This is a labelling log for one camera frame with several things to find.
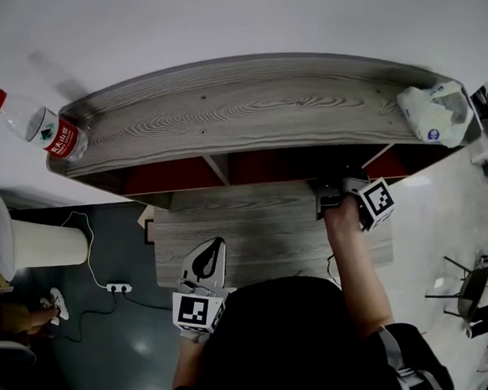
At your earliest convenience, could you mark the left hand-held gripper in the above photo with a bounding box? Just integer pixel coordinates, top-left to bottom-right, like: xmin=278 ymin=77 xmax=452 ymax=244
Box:
xmin=170 ymin=234 xmax=240 ymax=335

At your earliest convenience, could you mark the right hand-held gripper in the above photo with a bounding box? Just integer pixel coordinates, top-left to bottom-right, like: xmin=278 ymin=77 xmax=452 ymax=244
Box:
xmin=312 ymin=173 xmax=398 ymax=234

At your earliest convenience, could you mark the grey wood-grain shelf unit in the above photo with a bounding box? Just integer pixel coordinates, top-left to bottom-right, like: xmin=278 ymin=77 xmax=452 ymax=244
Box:
xmin=43 ymin=39 xmax=486 ymax=227

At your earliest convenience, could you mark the person's left forearm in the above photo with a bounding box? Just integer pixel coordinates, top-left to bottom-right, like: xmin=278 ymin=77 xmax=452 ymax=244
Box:
xmin=171 ymin=335 xmax=211 ymax=390

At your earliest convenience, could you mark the person's right forearm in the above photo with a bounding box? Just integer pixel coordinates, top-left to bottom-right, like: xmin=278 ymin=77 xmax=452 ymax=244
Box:
xmin=320 ymin=229 xmax=400 ymax=341

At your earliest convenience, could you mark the grey wood-grain tabletop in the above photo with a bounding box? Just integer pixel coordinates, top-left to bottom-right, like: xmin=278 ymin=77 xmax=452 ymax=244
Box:
xmin=149 ymin=173 xmax=398 ymax=299

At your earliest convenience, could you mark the person's right hand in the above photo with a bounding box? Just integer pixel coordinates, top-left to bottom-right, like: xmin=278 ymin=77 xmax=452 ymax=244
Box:
xmin=322 ymin=192 xmax=370 ymax=239

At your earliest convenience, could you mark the person's left hand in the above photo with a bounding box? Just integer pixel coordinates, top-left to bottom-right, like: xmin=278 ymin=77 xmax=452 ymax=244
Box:
xmin=178 ymin=326 xmax=211 ymax=346

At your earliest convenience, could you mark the white power strip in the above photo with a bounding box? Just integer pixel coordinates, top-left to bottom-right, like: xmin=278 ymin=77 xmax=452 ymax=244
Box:
xmin=107 ymin=281 xmax=135 ymax=295

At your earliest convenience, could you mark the white plastic bag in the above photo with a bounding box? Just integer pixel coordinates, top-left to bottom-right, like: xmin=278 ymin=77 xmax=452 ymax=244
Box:
xmin=393 ymin=77 xmax=476 ymax=149

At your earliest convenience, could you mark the person's black top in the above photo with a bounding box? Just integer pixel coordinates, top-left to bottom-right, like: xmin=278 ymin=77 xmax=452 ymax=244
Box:
xmin=172 ymin=269 xmax=464 ymax=390

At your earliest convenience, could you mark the black metal-legged chair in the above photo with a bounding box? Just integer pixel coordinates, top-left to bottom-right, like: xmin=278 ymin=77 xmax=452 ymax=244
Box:
xmin=424 ymin=251 xmax=488 ymax=324

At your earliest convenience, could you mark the clear red-label water bottle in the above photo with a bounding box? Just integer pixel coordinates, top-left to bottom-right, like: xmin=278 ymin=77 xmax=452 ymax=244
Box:
xmin=0 ymin=89 xmax=91 ymax=163

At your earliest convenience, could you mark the curved white chair base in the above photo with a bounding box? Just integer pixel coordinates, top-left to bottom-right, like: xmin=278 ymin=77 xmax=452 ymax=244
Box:
xmin=0 ymin=340 xmax=38 ymax=370

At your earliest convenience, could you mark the black power cable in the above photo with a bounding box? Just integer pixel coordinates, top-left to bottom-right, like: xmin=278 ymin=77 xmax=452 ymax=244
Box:
xmin=123 ymin=291 xmax=174 ymax=312
xmin=52 ymin=288 xmax=120 ymax=345

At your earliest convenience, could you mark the white power cable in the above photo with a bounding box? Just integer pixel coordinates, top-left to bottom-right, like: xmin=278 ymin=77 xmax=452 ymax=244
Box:
xmin=57 ymin=210 xmax=115 ymax=290

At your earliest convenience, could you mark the white ribbed pedestal table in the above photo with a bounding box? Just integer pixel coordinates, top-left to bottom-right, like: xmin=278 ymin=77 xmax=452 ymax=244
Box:
xmin=0 ymin=191 xmax=96 ymax=287

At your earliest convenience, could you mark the grey backpack strap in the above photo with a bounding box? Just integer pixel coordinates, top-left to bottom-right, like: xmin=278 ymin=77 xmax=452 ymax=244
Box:
xmin=374 ymin=325 xmax=456 ymax=390

